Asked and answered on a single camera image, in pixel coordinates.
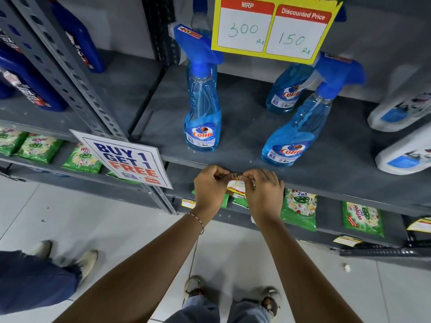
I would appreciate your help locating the yellow hanging price sign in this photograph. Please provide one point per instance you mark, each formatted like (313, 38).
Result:
(269, 30)

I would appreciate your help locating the person's shoe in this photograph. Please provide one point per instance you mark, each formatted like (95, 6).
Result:
(193, 285)
(272, 301)
(42, 248)
(88, 262)

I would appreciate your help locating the white offer sign card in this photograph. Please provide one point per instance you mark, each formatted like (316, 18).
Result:
(128, 159)

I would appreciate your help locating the grey metal shelving rack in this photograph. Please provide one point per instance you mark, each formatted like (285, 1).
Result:
(242, 131)
(118, 84)

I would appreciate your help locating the blue glass cleaner spray bottle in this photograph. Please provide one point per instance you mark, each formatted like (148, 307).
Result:
(286, 90)
(203, 107)
(296, 131)
(200, 21)

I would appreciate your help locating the row of green detergent packets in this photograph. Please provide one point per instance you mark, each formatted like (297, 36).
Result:
(299, 208)

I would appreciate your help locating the person's right leg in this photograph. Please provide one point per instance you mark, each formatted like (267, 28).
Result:
(249, 312)

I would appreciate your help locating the small yellow white price tag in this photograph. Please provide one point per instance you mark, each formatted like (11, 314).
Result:
(236, 187)

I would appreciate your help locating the person's right forearm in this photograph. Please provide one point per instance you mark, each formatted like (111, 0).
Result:
(296, 272)

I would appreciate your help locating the person's left leg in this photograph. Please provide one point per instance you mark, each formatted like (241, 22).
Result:
(198, 311)

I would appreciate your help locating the dark blue cleaner bottle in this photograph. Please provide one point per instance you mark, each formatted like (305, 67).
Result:
(6, 90)
(30, 84)
(79, 40)

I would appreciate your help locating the person's right shoe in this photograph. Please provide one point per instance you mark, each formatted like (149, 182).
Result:
(272, 301)

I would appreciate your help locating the person's left hand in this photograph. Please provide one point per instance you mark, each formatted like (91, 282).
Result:
(208, 191)

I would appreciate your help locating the white plastic cleaner bottle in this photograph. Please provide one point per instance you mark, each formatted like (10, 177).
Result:
(407, 154)
(400, 110)

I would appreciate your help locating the small white paper scrap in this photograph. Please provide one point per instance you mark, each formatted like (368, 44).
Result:
(346, 267)

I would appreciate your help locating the person's left forearm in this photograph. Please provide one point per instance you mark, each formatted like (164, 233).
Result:
(144, 275)

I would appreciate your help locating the person's left shoe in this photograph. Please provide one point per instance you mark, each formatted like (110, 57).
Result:
(193, 285)

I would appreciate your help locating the person's right fingers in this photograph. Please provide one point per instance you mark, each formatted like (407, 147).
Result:
(256, 178)

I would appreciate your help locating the person's left fingers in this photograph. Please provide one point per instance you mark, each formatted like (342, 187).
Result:
(219, 171)

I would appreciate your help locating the person's leg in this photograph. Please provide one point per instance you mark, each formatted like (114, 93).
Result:
(33, 282)
(249, 312)
(198, 311)

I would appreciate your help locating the yellow shelf edge label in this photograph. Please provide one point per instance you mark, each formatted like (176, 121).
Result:
(346, 241)
(188, 203)
(421, 226)

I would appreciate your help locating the person's right hand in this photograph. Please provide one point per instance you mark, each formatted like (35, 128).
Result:
(266, 198)

